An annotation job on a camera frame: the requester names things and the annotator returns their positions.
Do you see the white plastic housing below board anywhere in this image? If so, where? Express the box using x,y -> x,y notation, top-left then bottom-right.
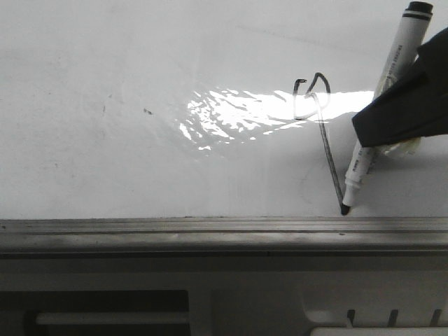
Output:
1,253 -> 447,335

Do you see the metal whiteboard tray rail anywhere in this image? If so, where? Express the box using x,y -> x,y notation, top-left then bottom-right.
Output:
1,216 -> 447,256

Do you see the red magnet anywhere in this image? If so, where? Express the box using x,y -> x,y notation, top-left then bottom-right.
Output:
374,74 -> 421,158

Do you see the white whiteboard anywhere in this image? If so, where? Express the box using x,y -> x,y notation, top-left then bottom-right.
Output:
0,0 -> 448,221

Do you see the white black whiteboard marker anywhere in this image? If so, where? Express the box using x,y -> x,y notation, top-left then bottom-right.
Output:
341,1 -> 433,216

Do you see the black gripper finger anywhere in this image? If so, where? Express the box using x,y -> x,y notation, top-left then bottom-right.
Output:
352,29 -> 447,147

